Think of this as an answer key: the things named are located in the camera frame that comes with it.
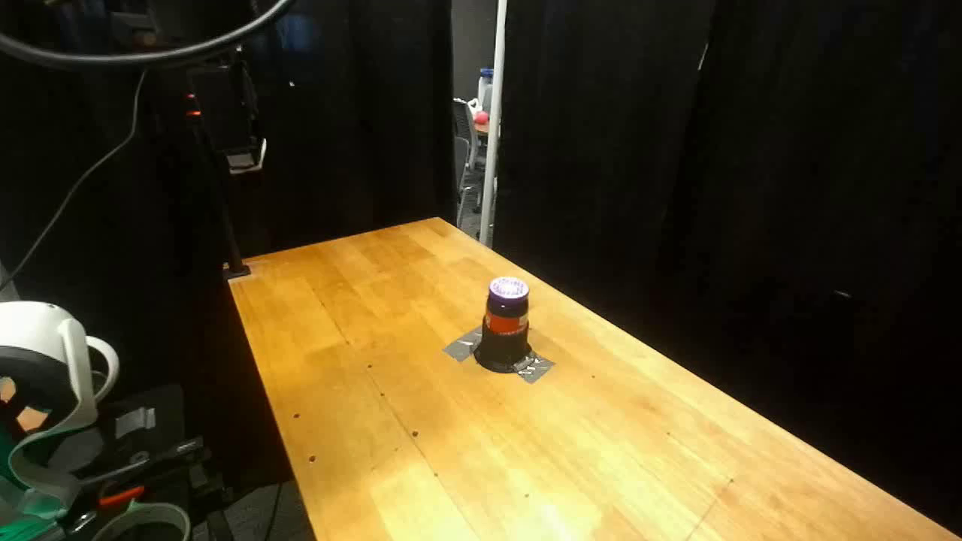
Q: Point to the grey tape strip on table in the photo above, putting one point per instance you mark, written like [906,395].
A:
[530,367]

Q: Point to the orange handled tool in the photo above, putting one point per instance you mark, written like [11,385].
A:
[122,496]

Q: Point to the black tripod stand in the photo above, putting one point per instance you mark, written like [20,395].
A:
[223,115]

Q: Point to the black curtain backdrop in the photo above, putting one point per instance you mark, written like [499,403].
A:
[764,190]

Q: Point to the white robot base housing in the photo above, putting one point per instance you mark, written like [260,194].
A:
[50,354]

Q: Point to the white vertical pole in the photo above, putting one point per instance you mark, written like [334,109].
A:
[494,131]

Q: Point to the dark bottle with purple cap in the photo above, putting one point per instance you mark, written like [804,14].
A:
[506,327]

